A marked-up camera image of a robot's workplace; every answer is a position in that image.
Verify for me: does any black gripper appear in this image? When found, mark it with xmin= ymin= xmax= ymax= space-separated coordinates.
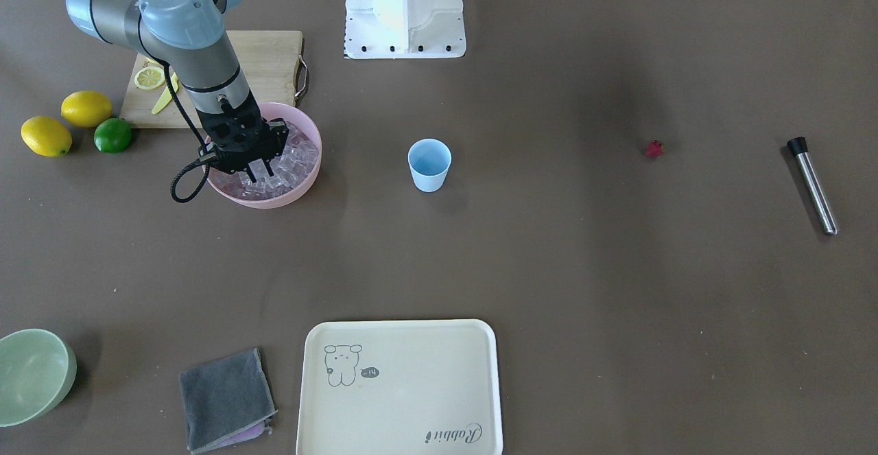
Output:
xmin=198 ymin=110 xmax=288 ymax=184

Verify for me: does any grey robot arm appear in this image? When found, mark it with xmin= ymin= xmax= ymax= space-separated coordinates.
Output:
xmin=65 ymin=0 xmax=288 ymax=174

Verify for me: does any clear ice cubes pile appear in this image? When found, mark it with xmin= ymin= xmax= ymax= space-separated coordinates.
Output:
xmin=208 ymin=121 xmax=319 ymax=201

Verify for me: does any light blue plastic cup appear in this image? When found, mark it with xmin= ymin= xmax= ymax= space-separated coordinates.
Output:
xmin=407 ymin=138 xmax=452 ymax=193

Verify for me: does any pink bowl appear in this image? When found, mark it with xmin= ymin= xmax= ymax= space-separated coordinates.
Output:
xmin=207 ymin=102 xmax=322 ymax=210

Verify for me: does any wooden cutting board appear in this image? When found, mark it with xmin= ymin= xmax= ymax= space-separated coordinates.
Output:
xmin=117 ymin=30 xmax=305 ymax=129

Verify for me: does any yellow plastic knife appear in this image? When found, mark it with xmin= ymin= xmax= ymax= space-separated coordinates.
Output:
xmin=150 ymin=73 xmax=180 ymax=115

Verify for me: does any green lime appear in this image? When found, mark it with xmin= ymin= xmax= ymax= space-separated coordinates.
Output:
xmin=93 ymin=117 xmax=134 ymax=154

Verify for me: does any yellow lemon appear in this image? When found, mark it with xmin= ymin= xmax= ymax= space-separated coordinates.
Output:
xmin=60 ymin=90 xmax=113 ymax=128
xmin=20 ymin=115 xmax=73 ymax=157

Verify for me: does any grey folded cloth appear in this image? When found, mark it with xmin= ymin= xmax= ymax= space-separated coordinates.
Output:
xmin=178 ymin=348 xmax=277 ymax=454

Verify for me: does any cream rabbit tray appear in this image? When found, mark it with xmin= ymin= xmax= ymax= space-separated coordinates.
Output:
xmin=296 ymin=318 xmax=503 ymax=454

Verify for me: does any light green bowl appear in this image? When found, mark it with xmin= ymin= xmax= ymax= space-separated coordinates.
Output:
xmin=1 ymin=329 xmax=78 ymax=428

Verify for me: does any red strawberry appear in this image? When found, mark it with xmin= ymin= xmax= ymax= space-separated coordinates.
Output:
xmin=645 ymin=140 xmax=664 ymax=159

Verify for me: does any steel muddler black tip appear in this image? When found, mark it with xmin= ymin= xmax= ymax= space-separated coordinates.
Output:
xmin=786 ymin=137 xmax=838 ymax=235

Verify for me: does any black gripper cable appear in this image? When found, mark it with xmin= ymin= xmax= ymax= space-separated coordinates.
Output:
xmin=161 ymin=64 xmax=220 ymax=204

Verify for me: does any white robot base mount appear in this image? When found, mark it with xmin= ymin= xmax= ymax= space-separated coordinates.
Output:
xmin=343 ymin=0 xmax=467 ymax=59

